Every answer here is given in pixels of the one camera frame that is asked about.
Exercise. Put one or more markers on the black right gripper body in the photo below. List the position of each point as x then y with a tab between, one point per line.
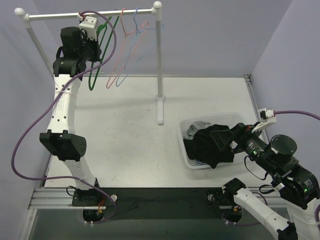
238	135

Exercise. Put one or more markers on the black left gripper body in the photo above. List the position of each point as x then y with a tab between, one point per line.
94	50

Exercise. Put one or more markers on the black garment with green stripe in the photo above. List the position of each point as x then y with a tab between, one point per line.
203	148

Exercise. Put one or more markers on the green velvet hanger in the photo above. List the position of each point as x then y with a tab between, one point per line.
93	76

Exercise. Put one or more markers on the grey tank top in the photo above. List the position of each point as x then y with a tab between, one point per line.
193	128

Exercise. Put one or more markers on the blue white striped tank top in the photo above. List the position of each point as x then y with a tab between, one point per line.
199	163

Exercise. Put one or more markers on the light blue wire hanger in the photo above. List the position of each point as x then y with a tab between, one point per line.
139	32

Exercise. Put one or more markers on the pink wire hanger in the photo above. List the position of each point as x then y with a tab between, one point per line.
119	63

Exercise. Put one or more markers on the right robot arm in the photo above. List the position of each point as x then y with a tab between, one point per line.
297	186

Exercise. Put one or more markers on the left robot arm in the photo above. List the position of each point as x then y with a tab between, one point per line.
79	45

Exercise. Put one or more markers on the white plastic laundry basket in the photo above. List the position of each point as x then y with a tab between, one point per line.
187	128

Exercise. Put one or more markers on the white clothes rack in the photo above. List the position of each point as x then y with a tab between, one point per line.
156	10

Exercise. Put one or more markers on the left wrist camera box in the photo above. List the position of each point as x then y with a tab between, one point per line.
90	25

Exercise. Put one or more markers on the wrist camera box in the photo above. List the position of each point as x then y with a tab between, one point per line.
266	118
90	25

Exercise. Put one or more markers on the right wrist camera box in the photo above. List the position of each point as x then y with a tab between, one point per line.
266	118

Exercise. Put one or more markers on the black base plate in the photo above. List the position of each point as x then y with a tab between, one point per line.
162	203

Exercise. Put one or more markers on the aluminium table frame rail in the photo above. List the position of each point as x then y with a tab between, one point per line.
133	132

